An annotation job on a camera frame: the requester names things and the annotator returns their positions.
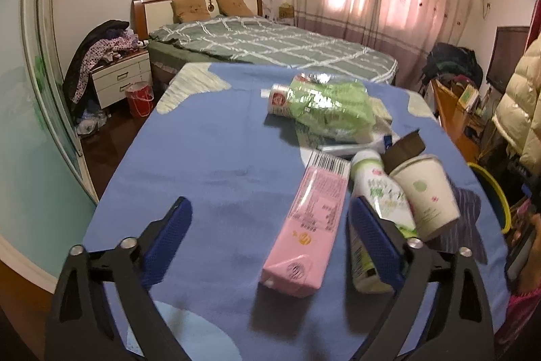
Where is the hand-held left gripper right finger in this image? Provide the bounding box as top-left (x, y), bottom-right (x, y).
top-left (349, 195), bottom-right (495, 361)

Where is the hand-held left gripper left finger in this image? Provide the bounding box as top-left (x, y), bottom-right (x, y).
top-left (44, 196), bottom-right (193, 361)

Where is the white green plastic bottle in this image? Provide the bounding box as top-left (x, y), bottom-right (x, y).
top-left (349, 150), bottom-right (419, 294)

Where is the yellow rimmed bin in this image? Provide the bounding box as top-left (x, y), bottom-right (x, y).
top-left (467, 161), bottom-right (513, 235)

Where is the white paper cup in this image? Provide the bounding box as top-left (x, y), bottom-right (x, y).
top-left (389, 155), bottom-right (461, 242)

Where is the pink drink carton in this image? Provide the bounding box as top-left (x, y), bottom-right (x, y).
top-left (259, 152), bottom-right (351, 299)

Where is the blue tablecloth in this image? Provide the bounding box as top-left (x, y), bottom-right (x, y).
top-left (82, 63), bottom-right (512, 361)

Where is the small packet on table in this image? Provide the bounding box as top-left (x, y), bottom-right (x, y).
top-left (368, 135), bottom-right (400, 154)

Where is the dark flat packet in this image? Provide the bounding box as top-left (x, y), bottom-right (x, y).
top-left (298, 120), bottom-right (381, 159)

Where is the red bucket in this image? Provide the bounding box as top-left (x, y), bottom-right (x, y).
top-left (125, 82), bottom-right (155, 118)

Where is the green plastic bag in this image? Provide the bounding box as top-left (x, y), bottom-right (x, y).
top-left (266, 73), bottom-right (377, 144)

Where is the cream puffer jacket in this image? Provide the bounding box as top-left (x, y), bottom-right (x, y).
top-left (492, 37), bottom-right (541, 176)

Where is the wooden desk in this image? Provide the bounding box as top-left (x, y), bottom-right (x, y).
top-left (431, 78), bottom-right (487, 163)

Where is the green framed card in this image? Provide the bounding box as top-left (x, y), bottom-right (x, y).
top-left (458, 85), bottom-right (480, 110)

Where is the white nightstand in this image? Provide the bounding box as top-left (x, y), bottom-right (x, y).
top-left (92, 50), bottom-right (153, 108)

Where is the glass sliding door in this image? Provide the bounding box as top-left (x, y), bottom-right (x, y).
top-left (0, 0), bottom-right (100, 286)

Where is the dark folded clothes pile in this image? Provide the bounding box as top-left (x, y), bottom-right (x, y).
top-left (422, 42), bottom-right (484, 89)

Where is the black television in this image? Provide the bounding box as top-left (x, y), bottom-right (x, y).
top-left (486, 26), bottom-right (531, 95)

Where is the clothes pile with black jacket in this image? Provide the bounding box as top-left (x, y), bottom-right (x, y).
top-left (63, 20), bottom-right (148, 108)

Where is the green checked quilt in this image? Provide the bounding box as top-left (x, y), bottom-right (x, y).
top-left (148, 15), bottom-right (399, 85)

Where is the brown pillow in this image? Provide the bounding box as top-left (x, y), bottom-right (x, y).
top-left (170, 0), bottom-right (211, 23)
top-left (216, 0), bottom-right (257, 17)

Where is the wooden bed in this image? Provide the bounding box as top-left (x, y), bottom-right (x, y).
top-left (131, 0), bottom-right (398, 91)

